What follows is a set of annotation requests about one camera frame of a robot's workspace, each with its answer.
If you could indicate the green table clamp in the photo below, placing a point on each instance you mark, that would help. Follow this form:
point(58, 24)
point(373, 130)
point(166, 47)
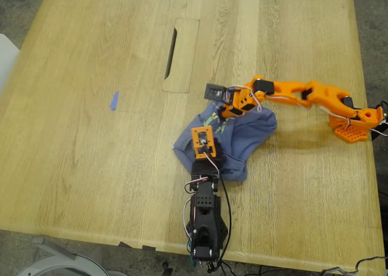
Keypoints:
point(192, 261)

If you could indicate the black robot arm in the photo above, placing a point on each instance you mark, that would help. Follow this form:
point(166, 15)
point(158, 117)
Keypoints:
point(204, 221)

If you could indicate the blue printed T-shirt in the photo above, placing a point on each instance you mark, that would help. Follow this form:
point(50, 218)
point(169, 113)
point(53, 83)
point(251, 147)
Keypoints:
point(251, 130)

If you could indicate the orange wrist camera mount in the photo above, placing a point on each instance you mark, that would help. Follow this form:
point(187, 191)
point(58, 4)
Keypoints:
point(203, 141)

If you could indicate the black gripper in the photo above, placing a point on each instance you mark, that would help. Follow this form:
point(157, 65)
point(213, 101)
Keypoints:
point(219, 150)

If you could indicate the white plastic chair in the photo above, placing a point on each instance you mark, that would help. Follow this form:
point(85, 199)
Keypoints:
point(7, 60)

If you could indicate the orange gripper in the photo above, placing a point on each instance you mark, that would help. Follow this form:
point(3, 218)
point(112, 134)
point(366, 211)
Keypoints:
point(233, 111)

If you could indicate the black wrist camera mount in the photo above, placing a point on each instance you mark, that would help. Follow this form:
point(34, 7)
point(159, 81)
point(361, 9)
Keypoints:
point(215, 92)

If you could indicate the small blue tape piece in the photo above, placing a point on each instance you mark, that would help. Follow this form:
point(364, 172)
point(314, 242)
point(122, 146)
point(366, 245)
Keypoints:
point(114, 101)

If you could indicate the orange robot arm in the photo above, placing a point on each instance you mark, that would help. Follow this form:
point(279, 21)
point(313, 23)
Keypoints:
point(324, 95)

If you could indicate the black table clamp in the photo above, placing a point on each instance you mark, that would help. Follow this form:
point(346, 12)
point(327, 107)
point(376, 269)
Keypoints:
point(384, 121)

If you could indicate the grey metal chair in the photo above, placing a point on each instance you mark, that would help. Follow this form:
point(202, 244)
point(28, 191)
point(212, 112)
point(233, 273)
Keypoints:
point(60, 264)

